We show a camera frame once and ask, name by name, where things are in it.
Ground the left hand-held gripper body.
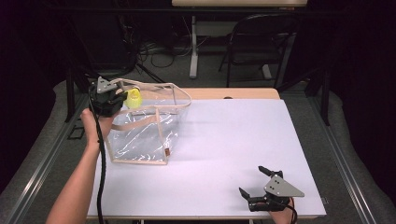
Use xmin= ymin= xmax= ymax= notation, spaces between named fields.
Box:
xmin=88 ymin=76 xmax=124 ymax=118

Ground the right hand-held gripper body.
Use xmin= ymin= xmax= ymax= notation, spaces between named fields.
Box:
xmin=247 ymin=174 xmax=305 ymax=213

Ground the yellow shuttlecock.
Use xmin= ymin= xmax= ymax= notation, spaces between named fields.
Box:
xmin=124 ymin=87 xmax=144 ymax=110

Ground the clear plastic bag beige trim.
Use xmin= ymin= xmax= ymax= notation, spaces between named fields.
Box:
xmin=104 ymin=77 xmax=192 ymax=166

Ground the person's right hand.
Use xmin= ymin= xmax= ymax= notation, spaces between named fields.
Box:
xmin=269 ymin=198 xmax=296 ymax=224

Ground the person's left hand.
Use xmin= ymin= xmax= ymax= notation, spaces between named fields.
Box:
xmin=79 ymin=107 xmax=121 ymax=151

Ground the black metal stand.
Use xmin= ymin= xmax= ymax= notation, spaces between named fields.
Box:
xmin=63 ymin=65 xmax=94 ymax=123
xmin=276 ymin=65 xmax=332 ymax=127

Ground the white table board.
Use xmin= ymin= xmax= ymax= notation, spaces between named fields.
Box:
xmin=87 ymin=98 xmax=328 ymax=219

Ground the white-legged background desk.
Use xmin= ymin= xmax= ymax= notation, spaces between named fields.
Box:
xmin=171 ymin=0 xmax=309 ymax=80

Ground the wooden table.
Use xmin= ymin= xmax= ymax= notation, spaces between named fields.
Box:
xmin=87 ymin=88 xmax=325 ymax=221

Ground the black folding chair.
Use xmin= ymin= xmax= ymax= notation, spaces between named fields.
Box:
xmin=218 ymin=13 xmax=301 ymax=89

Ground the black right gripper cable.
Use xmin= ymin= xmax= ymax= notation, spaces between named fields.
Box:
xmin=286 ymin=203 xmax=299 ymax=224

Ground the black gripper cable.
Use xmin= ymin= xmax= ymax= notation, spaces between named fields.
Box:
xmin=286 ymin=203 xmax=299 ymax=224
xmin=88 ymin=92 xmax=107 ymax=224

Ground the bundle of floor cables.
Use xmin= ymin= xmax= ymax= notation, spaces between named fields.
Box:
xmin=135 ymin=15 xmax=214 ymax=69

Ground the grey metal floor rail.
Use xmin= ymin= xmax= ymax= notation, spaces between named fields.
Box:
xmin=307 ymin=95 xmax=378 ymax=224
xmin=5 ymin=92 xmax=92 ymax=224

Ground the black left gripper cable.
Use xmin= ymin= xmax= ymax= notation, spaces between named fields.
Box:
xmin=88 ymin=92 xmax=107 ymax=224

